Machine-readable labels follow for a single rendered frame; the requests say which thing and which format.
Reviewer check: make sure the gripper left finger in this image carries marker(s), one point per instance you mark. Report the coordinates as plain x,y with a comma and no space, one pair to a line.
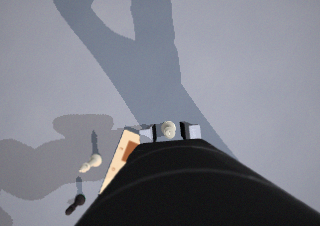
148,134

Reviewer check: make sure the chess board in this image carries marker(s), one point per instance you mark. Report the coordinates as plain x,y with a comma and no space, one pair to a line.
127,144

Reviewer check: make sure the black pawn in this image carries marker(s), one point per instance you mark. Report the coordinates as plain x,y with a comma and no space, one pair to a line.
79,200

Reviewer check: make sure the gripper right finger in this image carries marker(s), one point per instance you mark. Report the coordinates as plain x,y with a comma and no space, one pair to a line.
190,131

